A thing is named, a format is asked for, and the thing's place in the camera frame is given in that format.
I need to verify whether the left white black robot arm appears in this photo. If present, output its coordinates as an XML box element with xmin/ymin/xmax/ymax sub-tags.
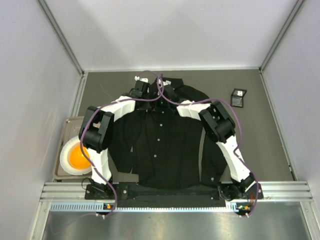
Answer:
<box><xmin>78</xmin><ymin>78</ymin><xmax>150</xmax><ymax>185</ymax></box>

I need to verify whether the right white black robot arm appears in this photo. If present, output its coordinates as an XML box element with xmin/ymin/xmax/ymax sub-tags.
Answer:
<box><xmin>156</xmin><ymin>79</ymin><xmax>260</xmax><ymax>201</ymax></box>

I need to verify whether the black button-up shirt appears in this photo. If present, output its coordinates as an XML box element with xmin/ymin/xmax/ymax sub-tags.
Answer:
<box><xmin>108</xmin><ymin>77</ymin><xmax>227</xmax><ymax>189</ymax></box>

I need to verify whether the small black open box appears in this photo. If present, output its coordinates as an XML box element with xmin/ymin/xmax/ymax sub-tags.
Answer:
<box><xmin>230</xmin><ymin>88</ymin><xmax>247</xmax><ymax>108</ymax></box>

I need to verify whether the grey metal tray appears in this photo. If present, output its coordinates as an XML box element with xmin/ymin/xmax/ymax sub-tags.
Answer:
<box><xmin>53</xmin><ymin>116</ymin><xmax>92</xmax><ymax>182</ymax></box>

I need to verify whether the white bowl orange inside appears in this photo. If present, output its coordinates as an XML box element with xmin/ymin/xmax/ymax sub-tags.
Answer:
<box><xmin>59</xmin><ymin>136</ymin><xmax>91</xmax><ymax>176</ymax></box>

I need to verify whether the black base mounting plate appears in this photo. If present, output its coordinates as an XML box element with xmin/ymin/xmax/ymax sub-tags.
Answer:
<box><xmin>84</xmin><ymin>182</ymin><xmax>264</xmax><ymax>208</ymax></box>

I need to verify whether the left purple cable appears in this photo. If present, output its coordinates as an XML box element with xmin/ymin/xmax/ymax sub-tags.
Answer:
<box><xmin>78</xmin><ymin>70</ymin><xmax>165</xmax><ymax>218</ymax></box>

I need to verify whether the purple cable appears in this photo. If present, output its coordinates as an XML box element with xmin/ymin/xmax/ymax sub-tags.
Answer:
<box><xmin>78</xmin><ymin>70</ymin><xmax>165</xmax><ymax>218</ymax></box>
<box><xmin>156</xmin><ymin>72</ymin><xmax>262</xmax><ymax>219</ymax></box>

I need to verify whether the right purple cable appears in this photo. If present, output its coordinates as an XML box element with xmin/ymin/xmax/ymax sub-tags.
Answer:
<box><xmin>156</xmin><ymin>72</ymin><xmax>262</xmax><ymax>219</ymax></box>

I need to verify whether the grey slotted cable duct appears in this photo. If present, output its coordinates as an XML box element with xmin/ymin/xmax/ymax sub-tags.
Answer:
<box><xmin>49</xmin><ymin>202</ymin><xmax>244</xmax><ymax>213</ymax></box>

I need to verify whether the aluminium frame rail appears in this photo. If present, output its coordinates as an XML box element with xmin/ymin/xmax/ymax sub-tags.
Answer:
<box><xmin>40</xmin><ymin>181</ymin><xmax>313</xmax><ymax>202</ymax></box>

